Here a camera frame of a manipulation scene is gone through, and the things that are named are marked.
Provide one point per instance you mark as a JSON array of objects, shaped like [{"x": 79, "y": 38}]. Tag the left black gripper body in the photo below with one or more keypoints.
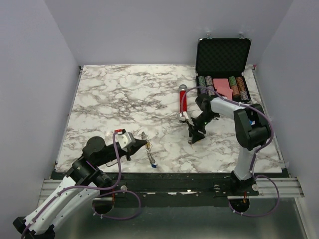
[{"x": 122, "y": 153}]

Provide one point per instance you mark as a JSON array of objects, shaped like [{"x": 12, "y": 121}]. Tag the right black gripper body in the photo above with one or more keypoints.
[{"x": 200, "y": 123}]

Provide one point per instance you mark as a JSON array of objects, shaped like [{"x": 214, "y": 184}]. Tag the yellow capped key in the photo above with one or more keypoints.
[{"x": 191, "y": 144}]

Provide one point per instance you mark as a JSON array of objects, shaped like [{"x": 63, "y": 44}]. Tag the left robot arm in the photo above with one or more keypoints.
[{"x": 83, "y": 182}]

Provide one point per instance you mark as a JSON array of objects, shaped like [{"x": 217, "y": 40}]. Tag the red glitter microphone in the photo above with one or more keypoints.
[{"x": 182, "y": 98}]

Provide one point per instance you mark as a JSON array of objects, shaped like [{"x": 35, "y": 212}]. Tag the pink playing cards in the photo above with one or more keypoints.
[{"x": 222, "y": 87}]

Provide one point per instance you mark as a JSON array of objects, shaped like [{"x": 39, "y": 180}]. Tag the black poker chip case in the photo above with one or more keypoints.
[{"x": 222, "y": 58}]

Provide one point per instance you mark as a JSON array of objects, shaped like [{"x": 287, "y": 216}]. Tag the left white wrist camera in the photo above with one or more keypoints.
[{"x": 126, "y": 140}]

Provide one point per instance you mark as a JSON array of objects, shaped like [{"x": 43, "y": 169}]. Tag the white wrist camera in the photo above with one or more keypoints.
[
  {"x": 126, "y": 140},
  {"x": 183, "y": 117}
]

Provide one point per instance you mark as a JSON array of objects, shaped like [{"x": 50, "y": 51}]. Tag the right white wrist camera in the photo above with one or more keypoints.
[{"x": 183, "y": 117}]

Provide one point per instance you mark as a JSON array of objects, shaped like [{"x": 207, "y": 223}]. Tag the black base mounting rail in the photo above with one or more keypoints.
[{"x": 176, "y": 190}]

